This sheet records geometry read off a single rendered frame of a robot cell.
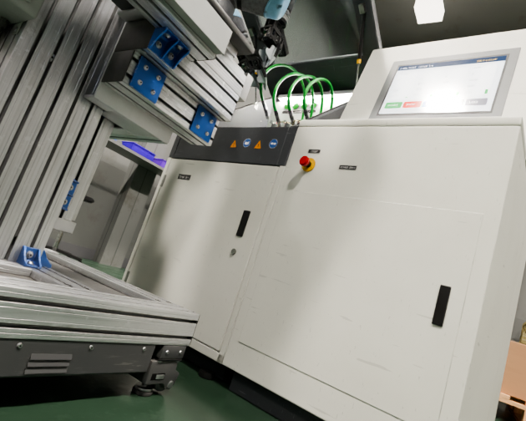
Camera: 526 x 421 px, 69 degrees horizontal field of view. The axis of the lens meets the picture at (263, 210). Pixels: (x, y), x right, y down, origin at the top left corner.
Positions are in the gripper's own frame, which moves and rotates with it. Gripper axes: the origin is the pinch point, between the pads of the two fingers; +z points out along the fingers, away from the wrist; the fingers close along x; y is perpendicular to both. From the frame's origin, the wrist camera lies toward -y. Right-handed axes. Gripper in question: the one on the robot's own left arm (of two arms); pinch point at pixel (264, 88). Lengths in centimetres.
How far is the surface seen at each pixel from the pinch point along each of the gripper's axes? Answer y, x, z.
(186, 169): 40, -26, 21
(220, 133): 27.5, -8.9, 11.9
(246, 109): -19.5, -34.0, 2.8
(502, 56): -30, 85, 27
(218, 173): 39.9, -6.2, 27.1
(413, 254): 51, 70, 65
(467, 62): -29, 75, 25
